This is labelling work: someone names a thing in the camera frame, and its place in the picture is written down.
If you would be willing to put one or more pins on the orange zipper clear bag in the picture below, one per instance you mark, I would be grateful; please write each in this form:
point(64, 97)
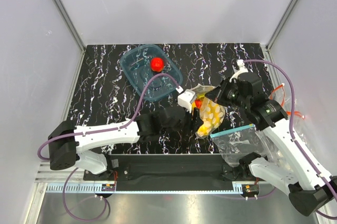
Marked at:
point(279, 94)

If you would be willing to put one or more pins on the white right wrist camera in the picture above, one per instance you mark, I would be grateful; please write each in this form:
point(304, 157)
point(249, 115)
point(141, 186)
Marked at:
point(242, 69)

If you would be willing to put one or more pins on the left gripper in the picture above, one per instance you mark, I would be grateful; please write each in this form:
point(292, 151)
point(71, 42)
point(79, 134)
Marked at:
point(194, 124)

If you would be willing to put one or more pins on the teal zipper clear bag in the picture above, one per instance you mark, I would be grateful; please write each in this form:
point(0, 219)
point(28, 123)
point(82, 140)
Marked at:
point(234, 144)

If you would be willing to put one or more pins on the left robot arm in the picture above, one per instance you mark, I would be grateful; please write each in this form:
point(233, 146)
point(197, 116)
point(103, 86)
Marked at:
point(71, 146)

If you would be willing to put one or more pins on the teal plastic food container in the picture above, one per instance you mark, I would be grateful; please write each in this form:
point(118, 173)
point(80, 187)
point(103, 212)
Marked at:
point(136, 65)

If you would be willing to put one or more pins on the red pepper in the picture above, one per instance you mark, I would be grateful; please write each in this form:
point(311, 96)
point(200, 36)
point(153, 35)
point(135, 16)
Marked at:
point(198, 103)

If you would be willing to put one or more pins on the red tomato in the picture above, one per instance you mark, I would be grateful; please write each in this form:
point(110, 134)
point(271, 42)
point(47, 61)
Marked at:
point(157, 64)

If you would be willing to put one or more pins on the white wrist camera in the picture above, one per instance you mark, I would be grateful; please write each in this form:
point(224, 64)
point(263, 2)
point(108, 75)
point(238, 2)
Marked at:
point(242, 69)
point(185, 99)

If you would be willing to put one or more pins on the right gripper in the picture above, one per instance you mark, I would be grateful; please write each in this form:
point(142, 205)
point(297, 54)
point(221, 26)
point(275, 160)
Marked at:
point(217, 93)

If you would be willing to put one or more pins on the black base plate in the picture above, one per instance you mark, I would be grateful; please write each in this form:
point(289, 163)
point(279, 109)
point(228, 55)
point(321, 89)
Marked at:
point(190, 169)

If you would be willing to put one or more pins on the white dotted zip bag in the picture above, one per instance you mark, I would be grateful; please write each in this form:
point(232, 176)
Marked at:
point(201, 90)

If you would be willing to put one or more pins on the yellow banana bunch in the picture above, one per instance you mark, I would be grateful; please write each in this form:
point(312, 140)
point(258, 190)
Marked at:
point(211, 113)

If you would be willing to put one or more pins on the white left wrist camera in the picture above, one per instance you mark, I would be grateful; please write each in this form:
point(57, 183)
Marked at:
point(185, 99)

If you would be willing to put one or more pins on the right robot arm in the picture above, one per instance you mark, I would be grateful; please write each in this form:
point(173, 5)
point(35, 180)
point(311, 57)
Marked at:
point(309, 186)

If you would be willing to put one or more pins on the slotted cable duct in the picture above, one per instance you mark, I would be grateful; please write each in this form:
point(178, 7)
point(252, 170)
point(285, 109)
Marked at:
point(226, 188)

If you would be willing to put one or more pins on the yellow lemon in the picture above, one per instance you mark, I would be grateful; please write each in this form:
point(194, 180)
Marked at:
point(204, 130)

